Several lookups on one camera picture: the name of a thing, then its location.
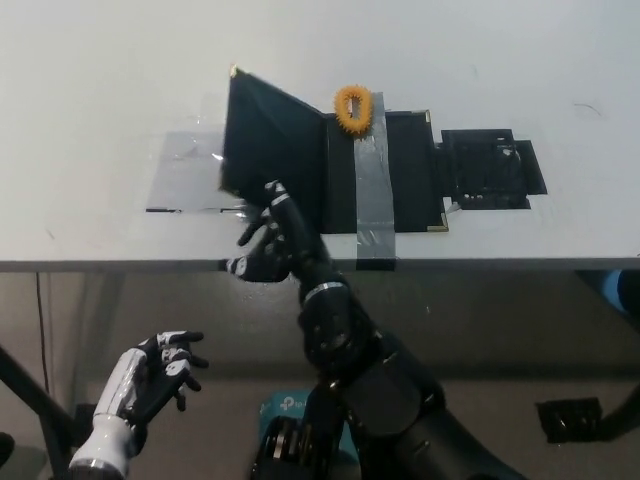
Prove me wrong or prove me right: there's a blue round object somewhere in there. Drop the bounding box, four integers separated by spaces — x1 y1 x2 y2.
599 269 640 314

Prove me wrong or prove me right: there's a grey duct tape strip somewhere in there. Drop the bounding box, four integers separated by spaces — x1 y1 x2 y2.
348 91 402 272

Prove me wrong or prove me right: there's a clear plastic taped sheet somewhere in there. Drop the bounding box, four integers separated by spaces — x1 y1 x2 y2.
143 94 251 217

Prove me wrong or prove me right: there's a black floor bracket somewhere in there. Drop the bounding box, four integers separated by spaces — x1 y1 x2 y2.
534 397 604 445

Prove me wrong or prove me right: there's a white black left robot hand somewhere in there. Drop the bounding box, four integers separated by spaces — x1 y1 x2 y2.
93 328 210 430

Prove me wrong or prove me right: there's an orange spiky ring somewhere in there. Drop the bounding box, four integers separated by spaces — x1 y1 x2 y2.
333 85 376 138

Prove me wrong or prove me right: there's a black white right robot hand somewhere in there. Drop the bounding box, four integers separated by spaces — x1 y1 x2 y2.
224 180 347 297

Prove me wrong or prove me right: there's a thin dark hanging cable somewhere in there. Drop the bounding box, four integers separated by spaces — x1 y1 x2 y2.
33 272 52 399

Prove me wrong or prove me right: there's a black slanted table leg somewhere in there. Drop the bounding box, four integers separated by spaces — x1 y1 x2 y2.
0 342 89 454

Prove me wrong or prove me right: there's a black taped fixture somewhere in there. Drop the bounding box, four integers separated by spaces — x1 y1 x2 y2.
433 128 549 211

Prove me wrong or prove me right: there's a black USC diary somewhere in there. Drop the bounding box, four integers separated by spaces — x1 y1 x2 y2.
217 63 450 235

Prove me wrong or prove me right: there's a teal tp-link box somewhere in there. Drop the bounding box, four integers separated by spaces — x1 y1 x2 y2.
259 391 315 420

